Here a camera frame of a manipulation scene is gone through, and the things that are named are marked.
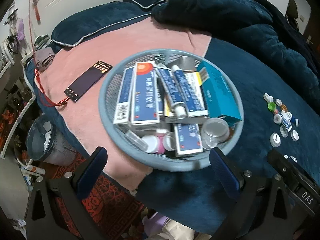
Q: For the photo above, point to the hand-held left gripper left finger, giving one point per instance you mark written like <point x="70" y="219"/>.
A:
<point x="92" y="172"/>

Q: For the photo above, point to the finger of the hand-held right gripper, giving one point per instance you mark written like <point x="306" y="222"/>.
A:
<point x="280" y="160"/>

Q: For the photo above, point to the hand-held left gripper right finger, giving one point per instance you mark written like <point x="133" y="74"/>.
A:
<point x="223" y="175"/>

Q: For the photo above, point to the white bottle cap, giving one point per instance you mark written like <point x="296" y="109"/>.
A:
<point x="168" y="142"/>

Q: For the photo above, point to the white dotted cap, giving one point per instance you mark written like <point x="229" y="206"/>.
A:
<point x="150" y="143"/>

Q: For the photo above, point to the pink bottle cap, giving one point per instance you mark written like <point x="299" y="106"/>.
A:
<point x="160" y="145"/>

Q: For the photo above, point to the grey mesh basket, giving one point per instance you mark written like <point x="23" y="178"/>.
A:
<point x="102" y="100"/>

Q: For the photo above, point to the large white round lid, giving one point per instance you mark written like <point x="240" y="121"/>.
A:
<point x="292" y="159"/>

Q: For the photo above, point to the white cap black print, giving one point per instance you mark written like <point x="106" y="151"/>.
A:
<point x="275" y="139"/>

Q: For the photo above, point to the clear round lid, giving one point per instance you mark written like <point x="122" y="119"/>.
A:
<point x="283" y="131"/>

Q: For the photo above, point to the white oval lid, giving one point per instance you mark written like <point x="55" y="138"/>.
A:
<point x="295" y="135"/>

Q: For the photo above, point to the red patterned rug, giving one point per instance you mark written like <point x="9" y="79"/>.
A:
<point x="107" y="205"/>

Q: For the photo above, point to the blue white sachet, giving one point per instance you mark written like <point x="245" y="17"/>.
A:
<point x="285" y="121"/>

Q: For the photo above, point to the translucent trash bin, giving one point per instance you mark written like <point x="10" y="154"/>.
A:
<point x="57" y="150"/>

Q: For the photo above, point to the cluster of small white caps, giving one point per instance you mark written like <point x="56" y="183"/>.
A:
<point x="277" y="118"/>

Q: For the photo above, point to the amber bottle cap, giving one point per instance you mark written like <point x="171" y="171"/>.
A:
<point x="283" y="108"/>

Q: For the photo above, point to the clear plastic case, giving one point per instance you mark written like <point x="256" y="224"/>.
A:
<point x="136" y="140"/>

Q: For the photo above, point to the green bottle cap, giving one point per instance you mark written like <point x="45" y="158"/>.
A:
<point x="270" y="106"/>

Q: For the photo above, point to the white orange tube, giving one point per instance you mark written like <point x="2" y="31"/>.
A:
<point x="35" y="170"/>

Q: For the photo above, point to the white cloth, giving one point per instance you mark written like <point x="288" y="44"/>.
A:
<point x="180" y="230"/>

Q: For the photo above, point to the dark blue plush blanket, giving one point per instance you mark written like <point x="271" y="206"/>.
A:
<point x="250" y="92"/>

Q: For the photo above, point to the teal medicine box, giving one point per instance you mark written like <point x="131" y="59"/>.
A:
<point x="220" y="97"/>

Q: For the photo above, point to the lavender cloth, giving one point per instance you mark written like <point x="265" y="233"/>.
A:
<point x="155" y="225"/>

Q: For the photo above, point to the white shelf rack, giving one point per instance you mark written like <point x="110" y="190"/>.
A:
<point x="15" y="130"/>

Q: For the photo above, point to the white blue ointment tube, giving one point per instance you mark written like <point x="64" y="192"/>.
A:
<point x="167" y="87"/>
<point x="190" y="92"/>

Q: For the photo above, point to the black smartphone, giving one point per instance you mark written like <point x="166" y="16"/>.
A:
<point x="87" y="80"/>

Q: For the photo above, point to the yellow white box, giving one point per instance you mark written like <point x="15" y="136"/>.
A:
<point x="196" y="77"/>

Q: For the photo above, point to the silver foil blister pack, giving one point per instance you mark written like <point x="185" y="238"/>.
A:
<point x="187" y="62"/>

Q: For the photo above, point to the grey folded cloth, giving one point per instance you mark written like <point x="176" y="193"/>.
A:
<point x="43" y="57"/>

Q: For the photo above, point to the pink bed cloth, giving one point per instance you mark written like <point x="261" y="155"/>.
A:
<point x="100" y="45"/>

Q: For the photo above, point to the dark small object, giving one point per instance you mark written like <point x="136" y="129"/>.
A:
<point x="41" y="42"/>

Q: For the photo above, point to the dark hanging garment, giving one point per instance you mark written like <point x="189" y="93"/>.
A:
<point x="292" y="12"/>

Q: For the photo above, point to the dark blue rumpled duvet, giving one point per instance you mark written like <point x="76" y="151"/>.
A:
<point x="225" y="17"/>

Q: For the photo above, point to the purple soft object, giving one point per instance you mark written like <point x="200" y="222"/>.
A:
<point x="21" y="30"/>

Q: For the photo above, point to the red hanging tassel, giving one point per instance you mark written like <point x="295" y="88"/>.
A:
<point x="37" y="15"/>

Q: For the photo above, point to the wall socket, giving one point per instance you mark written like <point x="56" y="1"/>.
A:
<point x="309" y="39"/>

